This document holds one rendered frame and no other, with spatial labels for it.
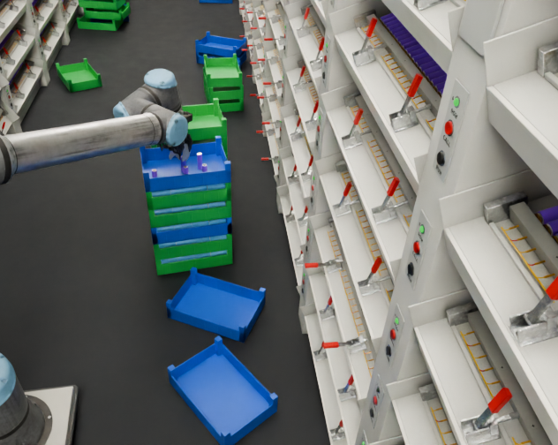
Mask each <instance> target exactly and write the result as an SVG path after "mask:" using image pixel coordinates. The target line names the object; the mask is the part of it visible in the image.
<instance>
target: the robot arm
mask: <svg viewBox="0 0 558 445"><path fill-rule="evenodd" d="M144 81H145V84H144V85H143V86H142V87H140V88H139V89H137V90H136V91H135V92H133V93H132V94H130V95H129V96H128V97H126V98H125V99H124V100H122V101H121V102H119V104H118V105H117V106H115V107H114V109H113V114H114V117H115V118H113V119H107V120H102V121H96V122H90V123H84V124H74V125H67V126H62V127H56V128H50V129H44V130H39V131H33V132H22V133H16V134H11V135H4V136H1V135H0V185H3V184H7V183H8V182H10V180H11V177H12V175H15V174H19V173H23V172H28V171H31V170H39V169H43V168H48V167H51V166H56V165H60V164H64V163H68V162H76V161H80V160H84V159H88V158H93V157H96V156H101V155H108V154H113V153H116V152H121V151H125V150H129V149H134V148H137V147H145V146H149V145H151V146H153V145H157V144H160V148H161V150H162V151H163V149H164V148H166V149H168V150H169V151H170V155H169V159H170V160H171V159H172V158H173V157H174V155H175V156H176V158H177V159H178V160H181V159H180V156H181V154H182V152H183V154H182V162H183V161H187V160H188V158H189V156H190V153H191V150H192V138H191V135H190V134H188V123H189V122H191V121H192V113H190V112H187V111H183V109H182V105H181V101H180V97H179V93H178V89H177V81H176V79H175V76H174V74H173V73H172V72H170V71H168V70H165V69H154V70H152V71H150V72H148V73H147V74H146V75H145V78H144ZM161 144H162V146H161ZM164 144H165V145H164ZM44 427H45V418H44V415H43V413H42V411H41V408H40V407H39V405H38V404H37V403H35V402H34V401H32V400H30V399H28V398H26V395H25V393H24V391H23V388H22V387H21V385H20V383H19V380H18V378H17V375H16V374H15V371H14V368H13V366H12V364H11V363H10V361H9V360H8V359H7V358H6V357H5V356H4V355H3V354H1V353H0V445H36V444H37V443H38V441H39V440H40V439H41V436H42V434H43V431H44Z"/></svg>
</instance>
